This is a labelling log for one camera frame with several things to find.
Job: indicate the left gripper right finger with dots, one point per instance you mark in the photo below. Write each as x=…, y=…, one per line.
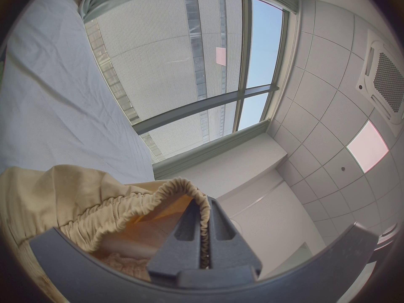
x=227, y=251

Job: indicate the white ceiling air conditioner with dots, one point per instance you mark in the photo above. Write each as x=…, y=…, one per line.
x=386, y=80

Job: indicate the square ceiling light panel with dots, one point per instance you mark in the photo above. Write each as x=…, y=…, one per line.
x=367, y=147

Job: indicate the bed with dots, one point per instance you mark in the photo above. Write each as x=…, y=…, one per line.
x=47, y=74

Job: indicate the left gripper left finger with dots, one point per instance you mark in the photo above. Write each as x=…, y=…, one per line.
x=181, y=248

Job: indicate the grey-green curtain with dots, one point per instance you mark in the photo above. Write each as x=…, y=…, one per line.
x=90, y=2

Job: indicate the window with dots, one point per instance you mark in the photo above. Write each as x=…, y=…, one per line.
x=164, y=74

